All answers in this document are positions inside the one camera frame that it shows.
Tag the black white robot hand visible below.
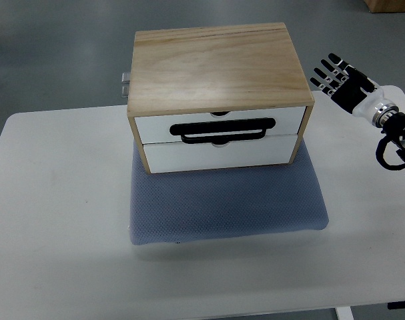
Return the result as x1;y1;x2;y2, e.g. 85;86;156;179
310;53;399;128

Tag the white drawer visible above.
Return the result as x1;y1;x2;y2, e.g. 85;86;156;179
144;135;298;173
135;106;306;145

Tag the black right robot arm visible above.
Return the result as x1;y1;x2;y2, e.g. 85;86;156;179
375;111;405;171

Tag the wooden drawer cabinet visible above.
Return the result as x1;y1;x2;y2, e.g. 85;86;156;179
127;23;314;173

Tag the brown cardboard box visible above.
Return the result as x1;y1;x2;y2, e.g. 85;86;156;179
364;0;405;13

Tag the black table controller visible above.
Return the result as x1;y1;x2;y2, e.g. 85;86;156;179
387;301;405;310

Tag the white table leg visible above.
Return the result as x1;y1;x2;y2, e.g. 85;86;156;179
335;306;354;320

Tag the blue mesh cushion mat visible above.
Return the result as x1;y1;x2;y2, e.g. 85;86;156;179
129;145;329;245

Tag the grey metal clamp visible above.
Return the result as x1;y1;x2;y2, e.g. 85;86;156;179
121;72;130;98

